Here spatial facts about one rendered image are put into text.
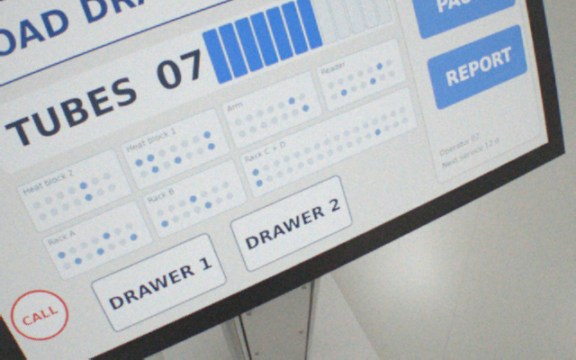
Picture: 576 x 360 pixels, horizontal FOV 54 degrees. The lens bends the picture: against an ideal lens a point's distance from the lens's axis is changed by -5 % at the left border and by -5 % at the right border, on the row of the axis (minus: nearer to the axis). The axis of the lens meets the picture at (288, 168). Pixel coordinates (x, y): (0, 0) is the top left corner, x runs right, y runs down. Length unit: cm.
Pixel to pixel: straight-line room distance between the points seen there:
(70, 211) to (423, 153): 28
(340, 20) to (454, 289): 119
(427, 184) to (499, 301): 110
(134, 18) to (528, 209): 145
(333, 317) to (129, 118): 110
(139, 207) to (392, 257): 119
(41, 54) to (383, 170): 27
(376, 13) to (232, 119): 13
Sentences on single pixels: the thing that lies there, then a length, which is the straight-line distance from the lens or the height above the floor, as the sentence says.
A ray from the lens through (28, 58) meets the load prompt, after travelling 40.
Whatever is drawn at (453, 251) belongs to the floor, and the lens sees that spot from 160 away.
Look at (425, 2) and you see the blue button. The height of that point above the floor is 110.
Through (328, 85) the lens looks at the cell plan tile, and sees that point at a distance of 44.
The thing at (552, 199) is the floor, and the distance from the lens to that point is 177.
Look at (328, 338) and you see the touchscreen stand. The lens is 143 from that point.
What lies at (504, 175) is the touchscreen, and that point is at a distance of 55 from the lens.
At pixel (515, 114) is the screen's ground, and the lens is 55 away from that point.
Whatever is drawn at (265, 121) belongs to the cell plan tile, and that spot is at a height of 107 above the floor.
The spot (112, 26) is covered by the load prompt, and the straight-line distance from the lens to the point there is 40.
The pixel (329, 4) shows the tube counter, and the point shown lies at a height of 112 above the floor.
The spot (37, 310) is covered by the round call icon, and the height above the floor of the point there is 102.
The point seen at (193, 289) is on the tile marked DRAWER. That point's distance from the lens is 46.
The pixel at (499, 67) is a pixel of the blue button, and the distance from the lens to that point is 52.
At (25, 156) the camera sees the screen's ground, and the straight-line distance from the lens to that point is 41.
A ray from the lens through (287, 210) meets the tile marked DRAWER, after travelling 45.
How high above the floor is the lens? 141
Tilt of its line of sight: 59 degrees down
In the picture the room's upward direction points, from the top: straight up
